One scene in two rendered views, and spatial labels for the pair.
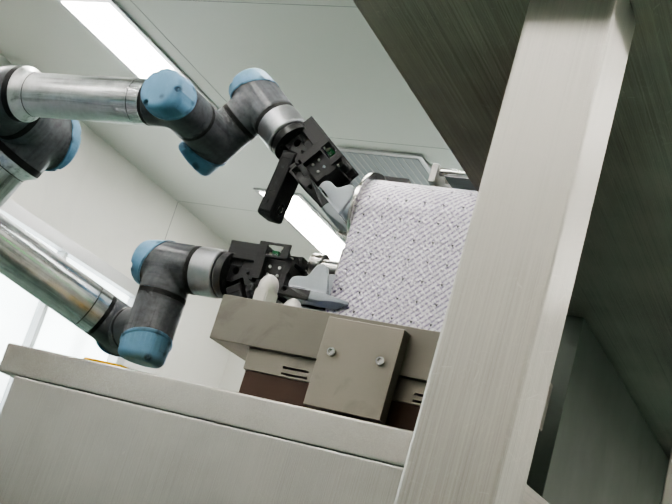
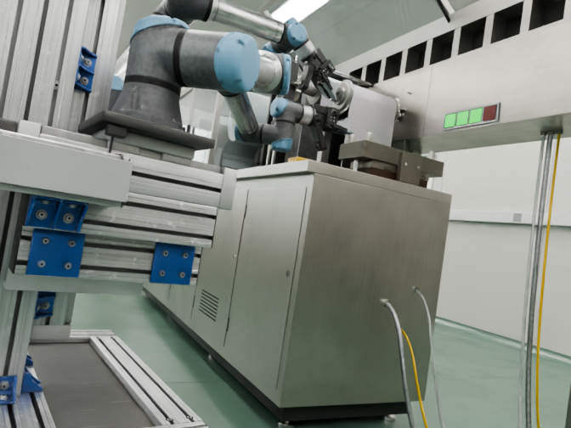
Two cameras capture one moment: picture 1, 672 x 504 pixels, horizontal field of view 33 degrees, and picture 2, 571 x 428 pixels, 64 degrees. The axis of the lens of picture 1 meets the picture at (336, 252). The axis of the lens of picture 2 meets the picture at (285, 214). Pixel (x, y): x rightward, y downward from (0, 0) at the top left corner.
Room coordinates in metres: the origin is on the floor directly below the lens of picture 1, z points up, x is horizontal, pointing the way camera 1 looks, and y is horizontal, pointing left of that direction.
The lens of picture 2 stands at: (0.71, 1.62, 0.65)
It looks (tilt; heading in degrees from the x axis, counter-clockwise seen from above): 3 degrees up; 304
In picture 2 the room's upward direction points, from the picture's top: 9 degrees clockwise
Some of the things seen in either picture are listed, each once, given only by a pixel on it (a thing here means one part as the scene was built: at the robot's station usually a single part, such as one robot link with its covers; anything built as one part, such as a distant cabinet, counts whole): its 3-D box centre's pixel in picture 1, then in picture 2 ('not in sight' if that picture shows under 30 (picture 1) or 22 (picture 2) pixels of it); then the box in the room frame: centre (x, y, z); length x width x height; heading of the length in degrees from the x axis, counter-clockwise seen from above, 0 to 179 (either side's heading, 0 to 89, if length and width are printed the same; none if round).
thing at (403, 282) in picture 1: (406, 304); (369, 134); (1.54, -0.11, 1.11); 0.23 x 0.01 x 0.18; 62
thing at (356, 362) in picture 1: (355, 368); (409, 169); (1.32, -0.06, 0.96); 0.10 x 0.03 x 0.11; 62
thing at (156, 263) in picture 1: (170, 268); (286, 110); (1.72, 0.24, 1.11); 0.11 x 0.08 x 0.09; 62
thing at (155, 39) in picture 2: not in sight; (161, 54); (1.51, 1.00, 0.98); 0.13 x 0.12 x 0.14; 25
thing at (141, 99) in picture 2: not in sight; (149, 108); (1.52, 1.00, 0.87); 0.15 x 0.15 x 0.10
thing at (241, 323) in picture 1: (379, 361); (392, 160); (1.41, -0.09, 1.00); 0.40 x 0.16 x 0.06; 62
